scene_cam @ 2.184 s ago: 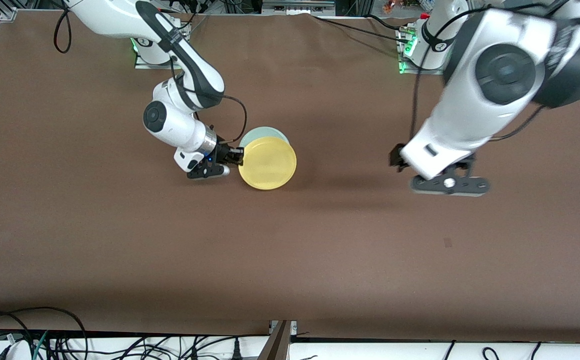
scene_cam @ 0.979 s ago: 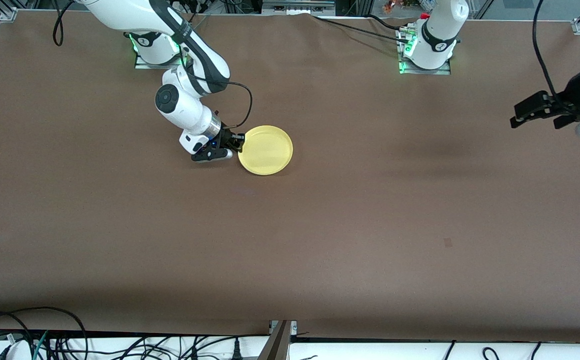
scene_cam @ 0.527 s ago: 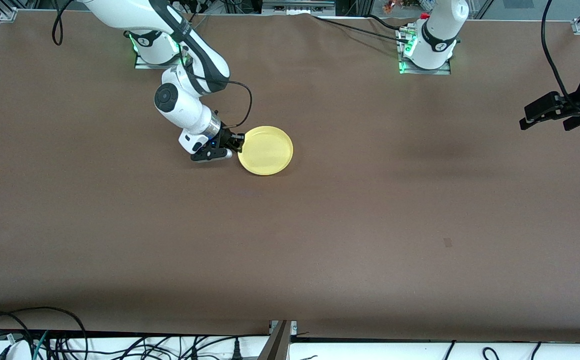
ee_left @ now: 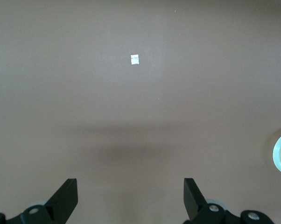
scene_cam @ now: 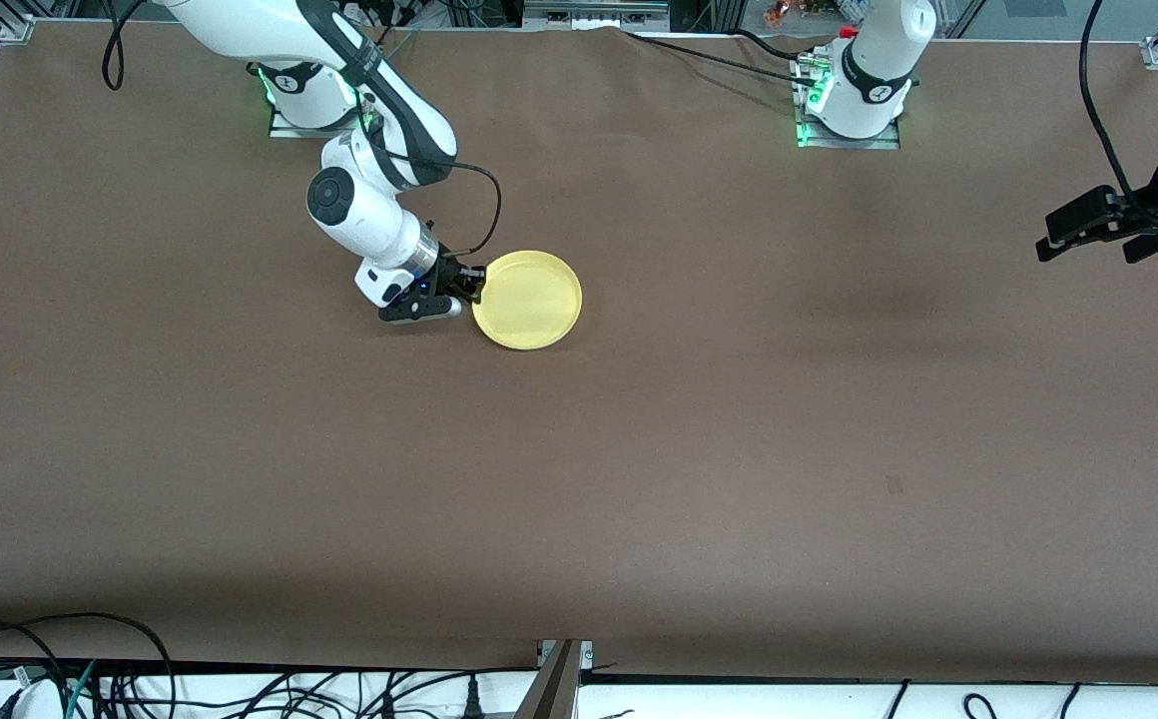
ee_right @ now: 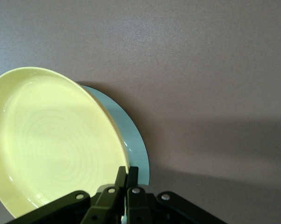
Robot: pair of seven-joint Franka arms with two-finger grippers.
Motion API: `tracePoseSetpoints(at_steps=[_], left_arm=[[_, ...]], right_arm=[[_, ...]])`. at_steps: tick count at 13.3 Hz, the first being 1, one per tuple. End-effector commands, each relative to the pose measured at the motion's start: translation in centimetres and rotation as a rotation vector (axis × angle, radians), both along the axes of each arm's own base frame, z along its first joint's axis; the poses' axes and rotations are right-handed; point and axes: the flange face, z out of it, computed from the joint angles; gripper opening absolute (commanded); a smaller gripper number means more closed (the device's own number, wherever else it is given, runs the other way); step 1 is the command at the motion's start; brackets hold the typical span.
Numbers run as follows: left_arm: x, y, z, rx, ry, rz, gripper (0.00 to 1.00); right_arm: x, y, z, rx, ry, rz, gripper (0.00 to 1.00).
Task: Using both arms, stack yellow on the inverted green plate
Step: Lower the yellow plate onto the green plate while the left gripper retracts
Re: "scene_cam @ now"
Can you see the yellow plate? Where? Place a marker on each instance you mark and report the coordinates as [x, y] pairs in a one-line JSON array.
[[529, 300]]

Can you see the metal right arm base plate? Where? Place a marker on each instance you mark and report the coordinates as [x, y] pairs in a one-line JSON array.
[[285, 128]]

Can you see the aluminium frame profile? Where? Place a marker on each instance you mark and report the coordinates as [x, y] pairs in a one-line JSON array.
[[554, 684]]

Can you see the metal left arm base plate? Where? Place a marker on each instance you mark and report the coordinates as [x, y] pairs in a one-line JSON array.
[[888, 142]]

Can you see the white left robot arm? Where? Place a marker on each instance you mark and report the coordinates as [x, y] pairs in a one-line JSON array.
[[868, 90]]

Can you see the grey power strip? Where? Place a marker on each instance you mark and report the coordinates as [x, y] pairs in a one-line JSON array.
[[594, 14]]

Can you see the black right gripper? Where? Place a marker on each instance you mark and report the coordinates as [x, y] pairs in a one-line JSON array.
[[450, 273]]

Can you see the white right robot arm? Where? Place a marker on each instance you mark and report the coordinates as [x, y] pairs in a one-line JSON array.
[[369, 215]]

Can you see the brown table cover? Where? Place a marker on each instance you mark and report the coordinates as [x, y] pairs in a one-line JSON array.
[[639, 499]]

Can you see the small aluminium corner bracket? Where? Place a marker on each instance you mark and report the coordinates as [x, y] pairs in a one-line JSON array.
[[15, 28]]

